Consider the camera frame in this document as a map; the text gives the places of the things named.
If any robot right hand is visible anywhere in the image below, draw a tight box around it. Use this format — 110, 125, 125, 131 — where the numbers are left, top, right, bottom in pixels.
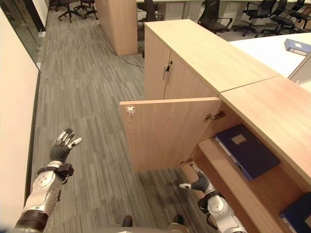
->
179, 163, 214, 194

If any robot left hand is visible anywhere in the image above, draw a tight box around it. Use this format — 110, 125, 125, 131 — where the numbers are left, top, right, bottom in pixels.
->
50, 128, 83, 163

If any dark blue folder grey label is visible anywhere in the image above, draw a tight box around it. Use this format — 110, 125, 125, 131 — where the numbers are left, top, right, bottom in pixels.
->
214, 124, 281, 182

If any wooden cabinet door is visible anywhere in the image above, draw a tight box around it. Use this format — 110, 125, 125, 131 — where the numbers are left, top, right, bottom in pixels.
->
119, 97, 224, 173

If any open wooden office cabinet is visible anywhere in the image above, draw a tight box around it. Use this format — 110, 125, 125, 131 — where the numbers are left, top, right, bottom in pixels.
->
181, 75, 311, 233

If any closed wooden office cabinet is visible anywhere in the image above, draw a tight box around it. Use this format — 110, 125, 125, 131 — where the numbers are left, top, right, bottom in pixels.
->
144, 19, 282, 100

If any tall wooden cabinet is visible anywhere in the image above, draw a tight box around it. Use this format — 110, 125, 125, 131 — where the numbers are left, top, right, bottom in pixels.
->
95, 0, 138, 56

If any black office chair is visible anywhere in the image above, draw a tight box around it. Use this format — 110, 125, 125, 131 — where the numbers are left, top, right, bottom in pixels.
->
137, 0, 164, 58
288, 0, 311, 33
73, 0, 99, 20
197, 0, 234, 35
260, 0, 296, 37
233, 0, 278, 38
57, 0, 85, 23

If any white office desk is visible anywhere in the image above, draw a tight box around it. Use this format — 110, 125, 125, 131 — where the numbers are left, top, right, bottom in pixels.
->
229, 32, 311, 78

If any light blue box folder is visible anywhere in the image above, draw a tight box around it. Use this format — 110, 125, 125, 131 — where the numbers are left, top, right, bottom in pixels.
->
284, 38, 311, 57

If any metal door hinge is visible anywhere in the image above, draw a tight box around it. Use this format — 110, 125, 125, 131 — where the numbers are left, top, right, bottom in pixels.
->
205, 111, 225, 122

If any robot grey torso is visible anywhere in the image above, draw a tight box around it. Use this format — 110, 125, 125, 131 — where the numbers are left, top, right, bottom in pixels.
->
96, 222, 192, 233

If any robot left dark foot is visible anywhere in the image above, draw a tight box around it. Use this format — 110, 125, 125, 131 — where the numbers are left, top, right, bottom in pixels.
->
121, 215, 133, 228

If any grey desk partition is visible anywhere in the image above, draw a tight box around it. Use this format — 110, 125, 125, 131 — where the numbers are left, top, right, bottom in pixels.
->
287, 55, 311, 85

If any silver cabinet door handle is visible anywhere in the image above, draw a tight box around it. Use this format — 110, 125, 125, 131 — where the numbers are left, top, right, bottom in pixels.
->
162, 65, 171, 84

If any black floor cable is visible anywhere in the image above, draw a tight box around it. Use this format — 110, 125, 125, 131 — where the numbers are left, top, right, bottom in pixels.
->
98, 23, 145, 68

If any black door frame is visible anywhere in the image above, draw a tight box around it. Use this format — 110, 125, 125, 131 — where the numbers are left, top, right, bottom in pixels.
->
25, 0, 47, 33

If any white drawer pedestal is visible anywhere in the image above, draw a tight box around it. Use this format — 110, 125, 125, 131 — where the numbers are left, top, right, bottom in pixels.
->
164, 1, 188, 17
219, 3, 234, 27

